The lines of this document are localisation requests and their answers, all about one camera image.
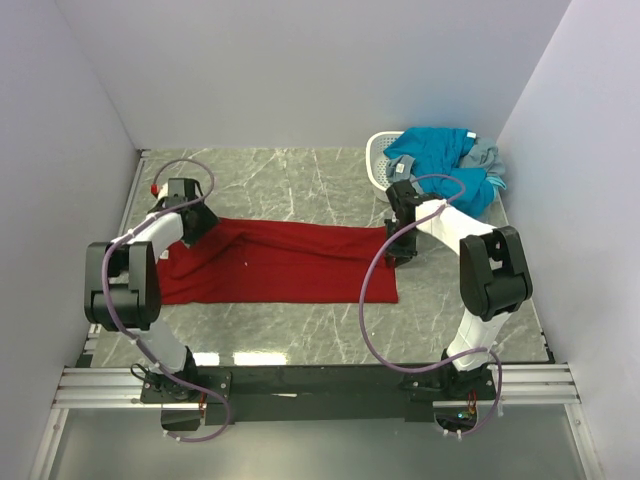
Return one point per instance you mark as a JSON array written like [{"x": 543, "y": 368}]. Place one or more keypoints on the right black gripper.
[{"x": 403, "y": 254}]

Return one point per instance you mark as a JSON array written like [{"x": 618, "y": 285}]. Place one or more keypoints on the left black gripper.
[{"x": 208, "y": 221}]

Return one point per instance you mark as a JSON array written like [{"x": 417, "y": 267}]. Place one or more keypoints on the red t shirt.
[{"x": 261, "y": 261}]

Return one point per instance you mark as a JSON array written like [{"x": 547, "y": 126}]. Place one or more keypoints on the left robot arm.
[{"x": 122, "y": 291}]

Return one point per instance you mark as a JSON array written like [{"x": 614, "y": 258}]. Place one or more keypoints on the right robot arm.
[{"x": 494, "y": 278}]

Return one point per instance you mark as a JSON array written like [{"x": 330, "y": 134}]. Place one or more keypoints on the white plastic laundry basket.
[{"x": 376, "y": 161}]

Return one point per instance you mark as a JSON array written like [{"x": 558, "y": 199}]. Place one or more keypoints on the teal blue t shirt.
[{"x": 437, "y": 151}]

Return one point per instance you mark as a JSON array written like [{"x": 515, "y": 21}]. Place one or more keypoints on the grey blue t shirt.
[{"x": 484, "y": 155}]

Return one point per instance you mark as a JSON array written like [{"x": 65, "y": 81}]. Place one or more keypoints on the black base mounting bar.
[{"x": 305, "y": 393}]

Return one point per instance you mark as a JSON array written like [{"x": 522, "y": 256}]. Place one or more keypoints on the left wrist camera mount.
[{"x": 160, "y": 191}]

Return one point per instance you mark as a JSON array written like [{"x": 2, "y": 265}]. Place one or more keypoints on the aluminium frame rail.
[{"x": 115, "y": 388}]

